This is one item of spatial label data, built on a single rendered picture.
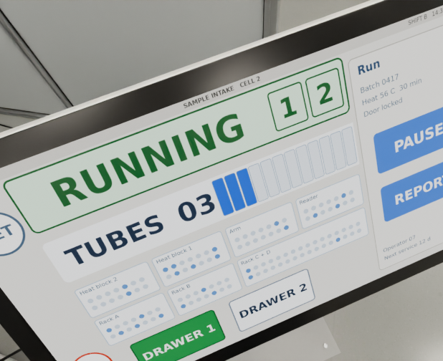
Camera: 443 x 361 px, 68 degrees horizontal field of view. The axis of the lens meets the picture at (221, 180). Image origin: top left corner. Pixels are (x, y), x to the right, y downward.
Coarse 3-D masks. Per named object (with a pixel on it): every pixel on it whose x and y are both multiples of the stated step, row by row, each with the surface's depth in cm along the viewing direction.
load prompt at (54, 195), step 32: (320, 64) 28; (256, 96) 28; (288, 96) 29; (320, 96) 29; (160, 128) 27; (192, 128) 28; (224, 128) 28; (256, 128) 29; (288, 128) 30; (64, 160) 26; (96, 160) 27; (128, 160) 27; (160, 160) 28; (192, 160) 29; (224, 160) 29; (32, 192) 26; (64, 192) 27; (96, 192) 28; (128, 192) 28; (32, 224) 27
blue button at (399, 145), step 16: (432, 112) 32; (400, 128) 32; (416, 128) 33; (432, 128) 33; (384, 144) 32; (400, 144) 33; (416, 144) 33; (432, 144) 34; (384, 160) 33; (400, 160) 33
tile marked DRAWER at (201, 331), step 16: (192, 320) 34; (208, 320) 35; (160, 336) 34; (176, 336) 35; (192, 336) 35; (208, 336) 36; (224, 336) 36; (144, 352) 34; (160, 352) 35; (176, 352) 35; (192, 352) 36
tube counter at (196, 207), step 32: (352, 128) 31; (256, 160) 30; (288, 160) 31; (320, 160) 31; (352, 160) 32; (192, 192) 30; (224, 192) 30; (256, 192) 31; (288, 192) 32; (192, 224) 31
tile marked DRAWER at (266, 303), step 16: (304, 272) 36; (272, 288) 35; (288, 288) 36; (304, 288) 36; (240, 304) 35; (256, 304) 36; (272, 304) 36; (288, 304) 37; (240, 320) 36; (256, 320) 36
